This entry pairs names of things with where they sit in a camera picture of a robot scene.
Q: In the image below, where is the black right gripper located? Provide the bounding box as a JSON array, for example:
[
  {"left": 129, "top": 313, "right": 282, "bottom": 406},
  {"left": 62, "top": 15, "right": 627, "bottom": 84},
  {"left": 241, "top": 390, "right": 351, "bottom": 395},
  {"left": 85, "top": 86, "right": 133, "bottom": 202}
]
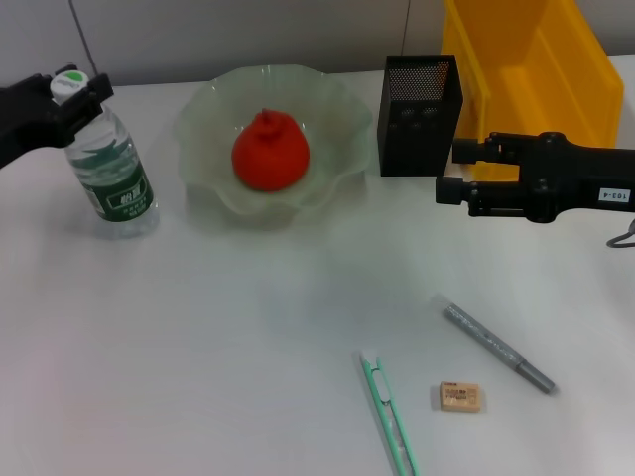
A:
[{"left": 435, "top": 131, "right": 635, "bottom": 224}]

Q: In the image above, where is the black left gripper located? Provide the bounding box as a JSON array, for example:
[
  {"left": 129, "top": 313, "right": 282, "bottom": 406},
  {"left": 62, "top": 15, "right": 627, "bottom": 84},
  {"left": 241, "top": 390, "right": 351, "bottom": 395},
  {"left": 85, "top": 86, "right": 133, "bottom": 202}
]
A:
[{"left": 0, "top": 62, "right": 116, "bottom": 170}]

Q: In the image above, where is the clear green-label water bottle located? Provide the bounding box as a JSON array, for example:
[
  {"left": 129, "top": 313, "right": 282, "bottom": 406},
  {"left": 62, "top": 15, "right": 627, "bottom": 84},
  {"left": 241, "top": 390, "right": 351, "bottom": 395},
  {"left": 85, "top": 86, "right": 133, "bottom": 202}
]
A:
[{"left": 52, "top": 70, "right": 161, "bottom": 240}]

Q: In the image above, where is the red-orange fruit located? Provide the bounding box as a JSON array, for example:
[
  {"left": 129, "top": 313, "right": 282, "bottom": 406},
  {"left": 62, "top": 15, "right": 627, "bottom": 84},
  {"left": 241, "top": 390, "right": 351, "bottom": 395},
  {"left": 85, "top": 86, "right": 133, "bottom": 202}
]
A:
[{"left": 231, "top": 107, "right": 312, "bottom": 193}]

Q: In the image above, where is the black mesh pen holder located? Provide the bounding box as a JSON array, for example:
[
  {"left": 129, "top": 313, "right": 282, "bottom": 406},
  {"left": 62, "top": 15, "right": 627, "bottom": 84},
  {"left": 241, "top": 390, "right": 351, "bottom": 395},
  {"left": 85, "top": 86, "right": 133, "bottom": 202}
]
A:
[{"left": 376, "top": 54, "right": 464, "bottom": 179}]

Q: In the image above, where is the green glass fruit bowl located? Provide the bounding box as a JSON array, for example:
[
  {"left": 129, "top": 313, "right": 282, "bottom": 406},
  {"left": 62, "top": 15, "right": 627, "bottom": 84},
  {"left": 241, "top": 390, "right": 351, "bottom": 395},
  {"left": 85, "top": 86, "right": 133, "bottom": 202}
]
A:
[{"left": 174, "top": 64, "right": 374, "bottom": 232}]

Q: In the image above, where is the grey marker pen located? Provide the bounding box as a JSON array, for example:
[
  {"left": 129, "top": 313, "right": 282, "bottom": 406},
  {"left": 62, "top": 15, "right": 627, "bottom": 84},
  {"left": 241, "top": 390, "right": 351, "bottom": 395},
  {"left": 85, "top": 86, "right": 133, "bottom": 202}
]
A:
[{"left": 443, "top": 304, "right": 556, "bottom": 396}]

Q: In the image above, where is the small beige eraser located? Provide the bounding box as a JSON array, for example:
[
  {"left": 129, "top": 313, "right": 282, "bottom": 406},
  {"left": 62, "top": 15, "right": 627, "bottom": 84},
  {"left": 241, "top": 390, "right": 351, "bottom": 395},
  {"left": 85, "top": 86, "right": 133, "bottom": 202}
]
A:
[{"left": 439, "top": 380, "right": 481, "bottom": 412}]

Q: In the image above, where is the yellow plastic bin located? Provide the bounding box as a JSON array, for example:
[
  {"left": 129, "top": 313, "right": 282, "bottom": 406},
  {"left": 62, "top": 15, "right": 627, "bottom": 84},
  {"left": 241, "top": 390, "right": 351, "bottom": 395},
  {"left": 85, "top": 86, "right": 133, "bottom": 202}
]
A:
[{"left": 441, "top": 0, "right": 625, "bottom": 182}]

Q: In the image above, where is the grey right gripper cable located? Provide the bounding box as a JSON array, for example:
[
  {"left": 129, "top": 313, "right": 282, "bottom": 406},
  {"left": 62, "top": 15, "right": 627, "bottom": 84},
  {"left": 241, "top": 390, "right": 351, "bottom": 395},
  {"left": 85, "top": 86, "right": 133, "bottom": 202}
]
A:
[{"left": 607, "top": 217, "right": 635, "bottom": 249}]

